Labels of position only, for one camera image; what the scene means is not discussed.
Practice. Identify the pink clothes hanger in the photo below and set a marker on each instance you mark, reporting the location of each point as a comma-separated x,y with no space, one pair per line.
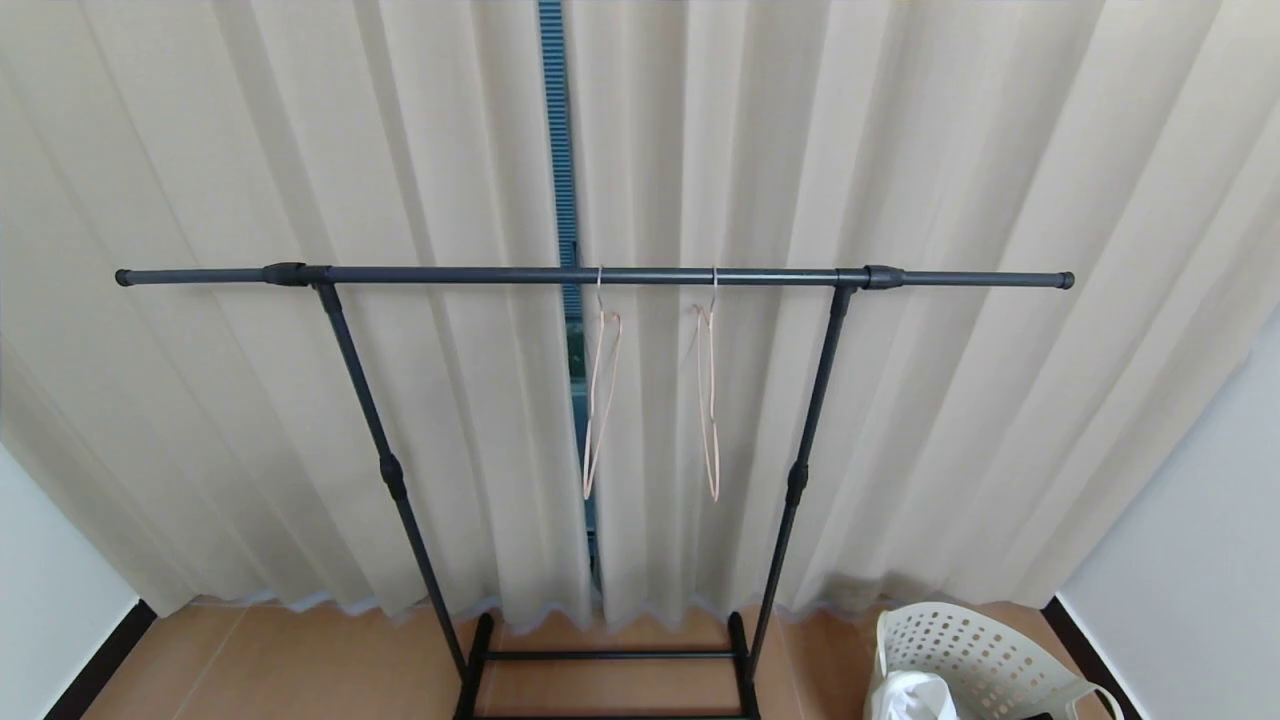
714,292
599,295

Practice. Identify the white laundry basket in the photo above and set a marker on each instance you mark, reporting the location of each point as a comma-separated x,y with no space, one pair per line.
965,650

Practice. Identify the beige curtain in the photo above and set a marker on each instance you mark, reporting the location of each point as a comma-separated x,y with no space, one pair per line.
250,150
900,150

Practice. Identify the white printed t-shirt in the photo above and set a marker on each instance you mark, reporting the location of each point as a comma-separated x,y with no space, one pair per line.
915,698

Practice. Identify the window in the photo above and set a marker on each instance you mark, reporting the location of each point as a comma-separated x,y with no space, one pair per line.
560,150

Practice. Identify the black clothes rack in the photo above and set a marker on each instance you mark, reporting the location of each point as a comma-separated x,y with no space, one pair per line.
480,275

